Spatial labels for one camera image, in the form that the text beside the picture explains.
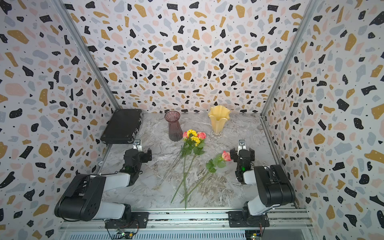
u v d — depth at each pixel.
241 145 0.80
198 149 1.00
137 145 0.79
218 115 1.00
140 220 0.73
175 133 0.99
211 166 0.93
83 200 0.43
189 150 0.99
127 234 0.71
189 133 1.01
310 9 0.72
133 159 0.68
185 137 1.03
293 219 0.76
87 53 0.85
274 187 0.45
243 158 0.71
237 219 0.73
